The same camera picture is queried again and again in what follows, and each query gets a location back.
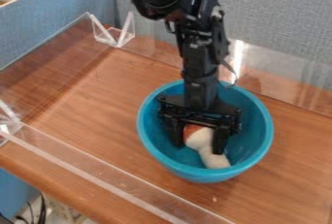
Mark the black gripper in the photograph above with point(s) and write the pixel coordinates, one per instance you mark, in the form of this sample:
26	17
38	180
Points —
220	114

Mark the white brown toy mushroom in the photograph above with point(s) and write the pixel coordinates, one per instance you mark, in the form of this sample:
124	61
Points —
199	139

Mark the blue plastic bowl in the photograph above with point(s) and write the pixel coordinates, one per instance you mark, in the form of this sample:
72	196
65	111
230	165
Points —
247	147

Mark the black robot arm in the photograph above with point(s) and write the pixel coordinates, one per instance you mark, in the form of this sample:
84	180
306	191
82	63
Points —
197	23

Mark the clear acrylic back barrier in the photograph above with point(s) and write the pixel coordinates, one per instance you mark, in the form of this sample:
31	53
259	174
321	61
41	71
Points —
279	75

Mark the clear acrylic front barrier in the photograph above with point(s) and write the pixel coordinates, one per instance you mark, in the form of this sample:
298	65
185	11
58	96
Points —
126	186

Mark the clear acrylic corner bracket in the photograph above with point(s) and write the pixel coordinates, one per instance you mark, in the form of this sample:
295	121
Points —
113	36

